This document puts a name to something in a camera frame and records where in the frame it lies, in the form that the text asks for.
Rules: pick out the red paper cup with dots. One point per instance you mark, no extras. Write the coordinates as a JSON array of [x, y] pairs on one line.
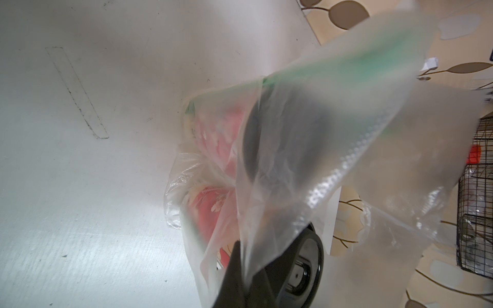
[[210, 229], [276, 133]]

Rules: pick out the black wire basket right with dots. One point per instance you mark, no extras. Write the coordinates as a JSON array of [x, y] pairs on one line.
[[474, 212]]

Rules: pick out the red capped clear bottle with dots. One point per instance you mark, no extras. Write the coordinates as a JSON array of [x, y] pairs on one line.
[[474, 155]]

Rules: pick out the clear plastic carrier bag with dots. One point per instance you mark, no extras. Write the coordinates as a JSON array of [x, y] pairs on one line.
[[325, 180]]

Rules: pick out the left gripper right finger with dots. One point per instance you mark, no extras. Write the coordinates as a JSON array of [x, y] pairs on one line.
[[260, 294]]

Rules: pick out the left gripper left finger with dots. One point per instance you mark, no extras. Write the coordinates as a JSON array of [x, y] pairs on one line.
[[232, 293]]

